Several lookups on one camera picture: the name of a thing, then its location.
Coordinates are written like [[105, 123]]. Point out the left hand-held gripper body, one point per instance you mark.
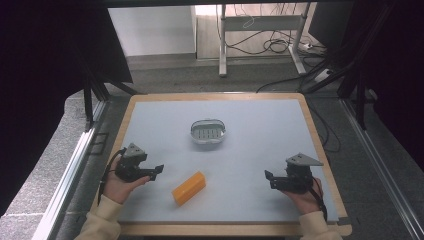
[[130, 164]]

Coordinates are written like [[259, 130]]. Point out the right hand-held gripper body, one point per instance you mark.
[[297, 176]]

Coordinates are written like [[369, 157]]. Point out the orange soap bar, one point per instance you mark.
[[188, 188]]

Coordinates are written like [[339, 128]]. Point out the grey soap dish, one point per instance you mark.
[[208, 131]]

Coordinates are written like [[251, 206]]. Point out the person's right hand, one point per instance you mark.
[[306, 199]]

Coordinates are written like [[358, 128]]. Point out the person's left hand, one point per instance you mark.
[[120, 188]]

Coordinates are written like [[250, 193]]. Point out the black metal stand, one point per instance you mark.
[[353, 66], [100, 83]]

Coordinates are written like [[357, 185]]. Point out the white power strip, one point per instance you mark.
[[322, 75]]

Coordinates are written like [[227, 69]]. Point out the dark curtain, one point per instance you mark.
[[50, 83], [396, 66]]

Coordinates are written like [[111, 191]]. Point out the white cabinet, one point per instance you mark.
[[152, 30]]

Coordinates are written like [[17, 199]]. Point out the aluminium rail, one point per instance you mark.
[[383, 166], [68, 173]]

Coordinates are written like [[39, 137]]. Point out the white desk frame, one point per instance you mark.
[[260, 30]]

